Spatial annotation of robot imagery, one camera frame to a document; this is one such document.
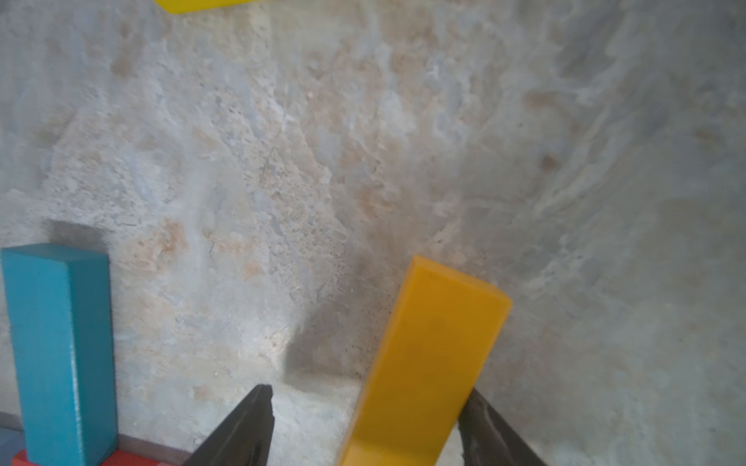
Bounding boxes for light blue block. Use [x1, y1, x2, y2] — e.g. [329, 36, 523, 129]
[0, 427, 25, 466]

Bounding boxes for amber orange block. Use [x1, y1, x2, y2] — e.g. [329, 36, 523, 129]
[336, 256, 512, 465]

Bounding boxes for yellow block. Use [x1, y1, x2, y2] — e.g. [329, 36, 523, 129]
[155, 0, 254, 15]

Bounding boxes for red block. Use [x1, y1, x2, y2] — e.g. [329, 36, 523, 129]
[11, 450, 173, 466]

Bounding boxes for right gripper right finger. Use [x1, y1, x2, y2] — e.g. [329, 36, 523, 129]
[458, 388, 547, 466]

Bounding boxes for teal block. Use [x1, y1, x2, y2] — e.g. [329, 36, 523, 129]
[1, 244, 118, 465]

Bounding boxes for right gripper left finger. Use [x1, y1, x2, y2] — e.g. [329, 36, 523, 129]
[184, 384, 275, 466]

